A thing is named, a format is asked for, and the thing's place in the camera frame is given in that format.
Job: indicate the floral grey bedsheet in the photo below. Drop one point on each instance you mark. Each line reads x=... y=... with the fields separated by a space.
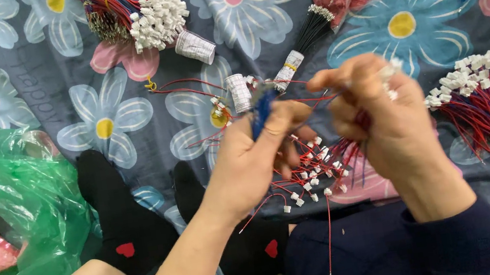
x=46 y=75

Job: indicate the navy blue right sleeve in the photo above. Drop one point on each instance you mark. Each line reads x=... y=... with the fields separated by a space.
x=464 y=240

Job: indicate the person's left hand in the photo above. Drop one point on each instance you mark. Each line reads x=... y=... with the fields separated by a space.
x=242 y=167

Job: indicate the printed paper roll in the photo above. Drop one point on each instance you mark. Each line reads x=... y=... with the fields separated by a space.
x=195 y=47

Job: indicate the black sock red heart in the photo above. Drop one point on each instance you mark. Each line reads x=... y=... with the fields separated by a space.
x=123 y=218
x=248 y=253

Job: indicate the person's right hand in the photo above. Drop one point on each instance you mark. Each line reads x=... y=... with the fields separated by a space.
x=399 y=129

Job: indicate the green plastic bag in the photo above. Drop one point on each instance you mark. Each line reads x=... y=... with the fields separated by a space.
x=26 y=199

